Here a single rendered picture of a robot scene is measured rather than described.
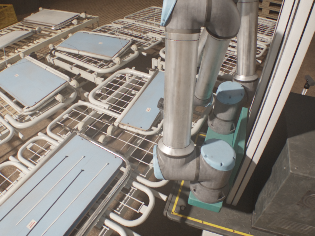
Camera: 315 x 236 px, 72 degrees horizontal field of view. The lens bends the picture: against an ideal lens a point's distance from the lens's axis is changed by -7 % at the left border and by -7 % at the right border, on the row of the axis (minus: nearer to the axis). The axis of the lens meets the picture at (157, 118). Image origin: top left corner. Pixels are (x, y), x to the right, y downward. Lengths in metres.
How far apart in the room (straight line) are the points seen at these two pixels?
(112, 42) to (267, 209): 2.00
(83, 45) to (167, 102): 1.81
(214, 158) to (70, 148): 0.78
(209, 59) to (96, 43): 1.74
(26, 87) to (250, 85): 1.62
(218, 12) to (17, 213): 1.13
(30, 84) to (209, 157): 1.54
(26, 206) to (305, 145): 1.25
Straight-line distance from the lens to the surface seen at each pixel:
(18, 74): 2.24
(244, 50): 1.36
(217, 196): 1.11
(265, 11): 5.38
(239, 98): 1.30
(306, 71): 3.74
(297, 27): 0.76
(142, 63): 3.22
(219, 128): 1.40
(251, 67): 1.41
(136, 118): 1.50
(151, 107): 1.58
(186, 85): 0.78
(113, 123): 1.49
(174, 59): 0.75
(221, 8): 0.74
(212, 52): 0.88
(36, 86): 1.97
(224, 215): 1.38
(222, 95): 1.29
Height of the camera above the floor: 1.53
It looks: 42 degrees down
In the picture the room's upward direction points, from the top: straight up
